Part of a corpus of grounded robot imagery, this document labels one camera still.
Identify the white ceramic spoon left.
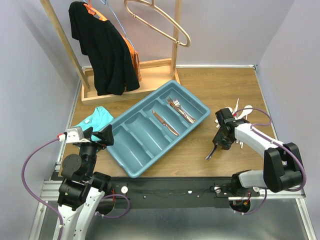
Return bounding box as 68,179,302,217
215,107,233,123

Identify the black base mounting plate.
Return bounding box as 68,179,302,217
96,176,242,210

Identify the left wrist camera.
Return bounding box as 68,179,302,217
57,126,90,144

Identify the wooden clothes rack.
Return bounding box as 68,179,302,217
41,0,180,106

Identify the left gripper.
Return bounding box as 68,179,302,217
79,123,114,179

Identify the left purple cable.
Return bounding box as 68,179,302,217
21,134,65,240

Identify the blue-grey plastic cutlery tray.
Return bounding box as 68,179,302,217
95,80,211,178

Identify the aluminium frame rail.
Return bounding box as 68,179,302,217
30,177,316,240

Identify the copper metal hanger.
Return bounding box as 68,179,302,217
124,0,191,48

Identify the blue wire hanger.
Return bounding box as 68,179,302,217
100,0,135,50

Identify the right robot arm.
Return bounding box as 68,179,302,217
212,108,307,196

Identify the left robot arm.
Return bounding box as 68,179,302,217
54,124,114,240

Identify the black t-shirt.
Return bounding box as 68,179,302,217
68,1,140,96

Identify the orange garment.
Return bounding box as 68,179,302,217
120,35,142,82

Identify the dark copper fork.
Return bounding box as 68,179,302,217
167,98,196,124

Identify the copper knife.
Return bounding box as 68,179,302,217
151,109,180,137

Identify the orange plastic hanger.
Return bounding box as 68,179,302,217
83,1,108,22

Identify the teal folded t-shirt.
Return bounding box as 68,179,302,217
73,106,114,132

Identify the large white ceramic spoon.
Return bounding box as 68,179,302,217
238,105,253,119

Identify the silver fork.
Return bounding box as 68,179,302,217
173,99,196,124

